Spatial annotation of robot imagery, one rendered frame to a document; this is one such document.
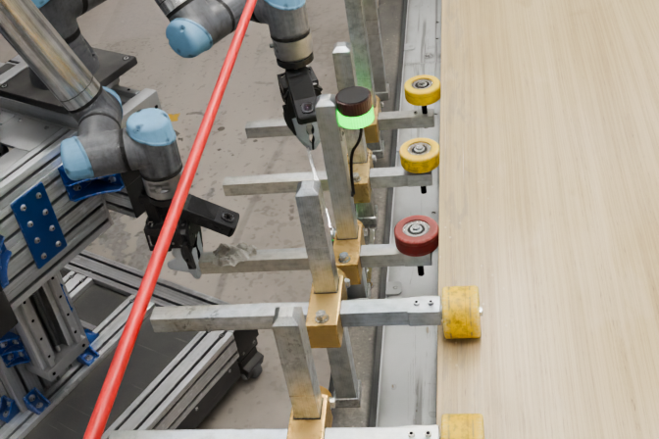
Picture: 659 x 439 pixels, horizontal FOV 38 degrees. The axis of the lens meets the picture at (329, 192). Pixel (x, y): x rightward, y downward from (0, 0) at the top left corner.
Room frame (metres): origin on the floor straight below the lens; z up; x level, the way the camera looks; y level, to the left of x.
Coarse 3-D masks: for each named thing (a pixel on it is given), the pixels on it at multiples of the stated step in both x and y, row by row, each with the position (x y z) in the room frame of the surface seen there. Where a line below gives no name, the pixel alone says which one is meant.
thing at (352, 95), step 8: (352, 88) 1.39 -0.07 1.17; (360, 88) 1.38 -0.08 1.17; (344, 96) 1.36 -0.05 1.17; (352, 96) 1.36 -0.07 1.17; (360, 96) 1.36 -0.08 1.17; (368, 96) 1.35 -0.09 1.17; (368, 112) 1.35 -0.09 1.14; (344, 128) 1.38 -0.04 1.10; (360, 128) 1.36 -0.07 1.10; (360, 136) 1.36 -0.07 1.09; (352, 152) 1.37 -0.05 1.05; (352, 160) 1.37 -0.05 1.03; (352, 168) 1.37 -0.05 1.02; (352, 176) 1.37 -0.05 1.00; (352, 184) 1.37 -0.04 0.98; (352, 192) 1.37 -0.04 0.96
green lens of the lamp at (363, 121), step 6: (372, 108) 1.36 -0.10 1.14; (366, 114) 1.34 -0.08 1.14; (372, 114) 1.35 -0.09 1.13; (342, 120) 1.35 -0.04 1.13; (348, 120) 1.34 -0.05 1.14; (354, 120) 1.34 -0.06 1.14; (360, 120) 1.34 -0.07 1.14; (366, 120) 1.34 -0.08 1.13; (372, 120) 1.35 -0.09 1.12; (348, 126) 1.34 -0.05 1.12; (354, 126) 1.34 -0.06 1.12; (360, 126) 1.34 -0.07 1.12
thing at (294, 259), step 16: (208, 256) 1.39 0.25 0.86; (256, 256) 1.37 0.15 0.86; (272, 256) 1.36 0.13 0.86; (288, 256) 1.35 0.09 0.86; (304, 256) 1.34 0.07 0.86; (368, 256) 1.31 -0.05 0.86; (384, 256) 1.31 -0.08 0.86; (400, 256) 1.30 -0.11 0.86; (208, 272) 1.38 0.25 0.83; (224, 272) 1.37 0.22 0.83
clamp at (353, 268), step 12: (360, 228) 1.38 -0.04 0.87; (336, 240) 1.36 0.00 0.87; (348, 240) 1.35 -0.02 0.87; (360, 240) 1.35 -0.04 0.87; (336, 252) 1.32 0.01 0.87; (348, 252) 1.32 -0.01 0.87; (336, 264) 1.29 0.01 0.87; (348, 264) 1.29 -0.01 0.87; (360, 264) 1.31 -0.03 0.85; (348, 276) 1.29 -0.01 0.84; (360, 276) 1.29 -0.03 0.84
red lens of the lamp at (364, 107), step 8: (344, 88) 1.39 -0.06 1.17; (336, 96) 1.37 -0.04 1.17; (336, 104) 1.36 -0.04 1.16; (344, 104) 1.34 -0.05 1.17; (352, 104) 1.34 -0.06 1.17; (360, 104) 1.34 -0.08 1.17; (368, 104) 1.34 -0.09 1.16; (344, 112) 1.34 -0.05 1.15; (352, 112) 1.34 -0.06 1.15; (360, 112) 1.34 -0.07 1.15
